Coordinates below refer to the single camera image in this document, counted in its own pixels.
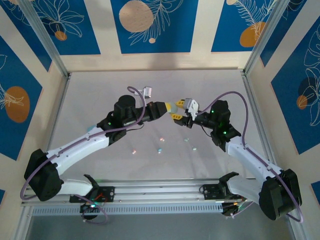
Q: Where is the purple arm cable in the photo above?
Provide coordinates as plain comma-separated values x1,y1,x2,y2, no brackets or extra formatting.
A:
198,91,305,223
21,86,148,225

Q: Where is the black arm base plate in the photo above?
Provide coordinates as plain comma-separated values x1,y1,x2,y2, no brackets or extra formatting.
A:
199,183,232,201
69,186,116,204

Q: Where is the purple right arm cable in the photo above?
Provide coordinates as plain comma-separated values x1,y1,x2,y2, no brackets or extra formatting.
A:
198,91,305,223

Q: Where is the aluminium table side rail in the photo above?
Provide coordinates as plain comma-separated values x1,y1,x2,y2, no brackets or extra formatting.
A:
41,73,73,176
240,70,276,168

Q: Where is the aluminium frame post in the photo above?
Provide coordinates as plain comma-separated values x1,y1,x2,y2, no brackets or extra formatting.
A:
242,0,308,76
17,0,71,78
11,206,35,240
284,214,310,240

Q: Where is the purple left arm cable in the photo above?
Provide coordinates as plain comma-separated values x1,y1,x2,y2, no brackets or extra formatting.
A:
21,86,148,225

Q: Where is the mint green earbud charging case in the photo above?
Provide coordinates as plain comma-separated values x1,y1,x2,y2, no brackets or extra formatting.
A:
169,101,180,115

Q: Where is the grey slotted cable duct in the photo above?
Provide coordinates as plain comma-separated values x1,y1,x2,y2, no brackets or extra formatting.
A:
31,201,224,217

